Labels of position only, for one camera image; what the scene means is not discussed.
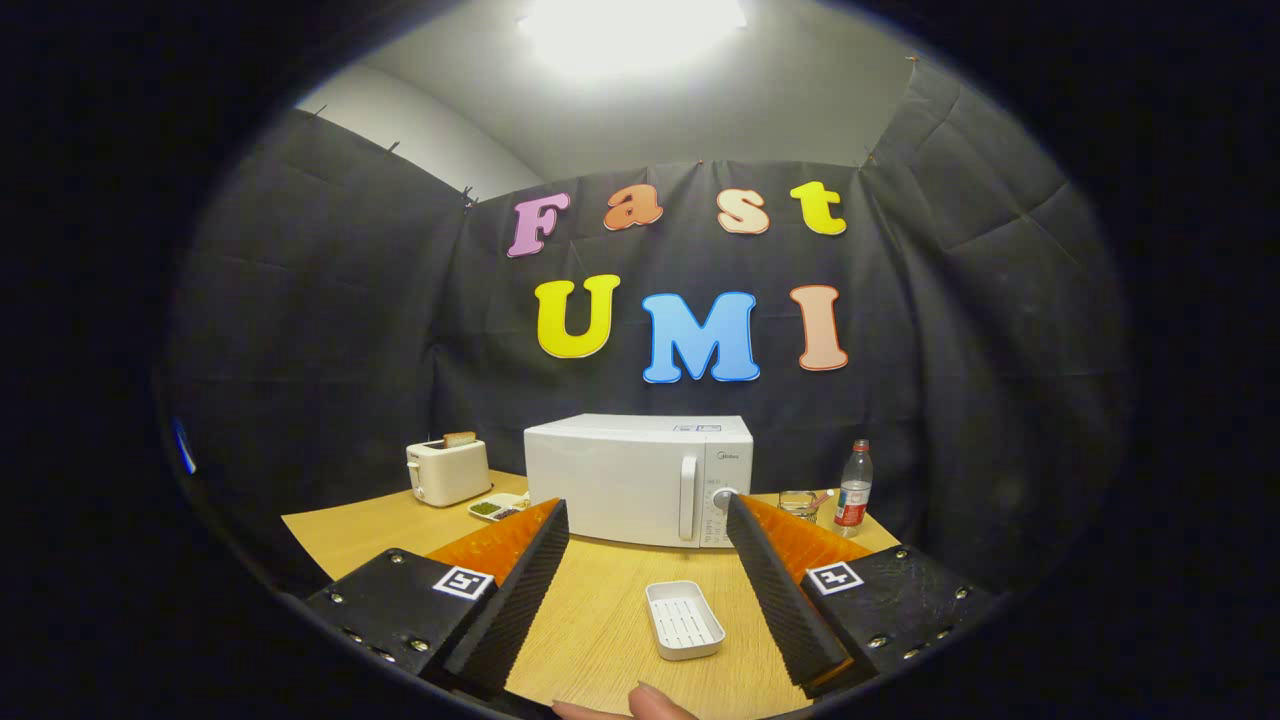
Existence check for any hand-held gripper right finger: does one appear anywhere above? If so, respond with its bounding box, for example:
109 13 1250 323
725 492 996 699

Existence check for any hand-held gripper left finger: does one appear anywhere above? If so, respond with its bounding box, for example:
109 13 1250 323
303 498 571 701

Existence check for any white toaster oven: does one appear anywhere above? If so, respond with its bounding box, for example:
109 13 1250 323
523 414 755 549

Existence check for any cream pop-up toaster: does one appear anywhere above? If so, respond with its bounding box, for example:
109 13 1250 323
406 438 493 508

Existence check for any white divided bean tray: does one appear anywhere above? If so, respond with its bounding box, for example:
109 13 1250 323
468 492 531 522

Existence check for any white rectangular ribbed dish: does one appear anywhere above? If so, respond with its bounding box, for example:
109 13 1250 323
645 580 727 662

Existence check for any clear plastic water bottle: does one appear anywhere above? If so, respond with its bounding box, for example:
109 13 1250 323
833 439 874 539

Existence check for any black backdrop cloth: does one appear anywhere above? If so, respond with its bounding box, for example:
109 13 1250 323
160 55 1136 601

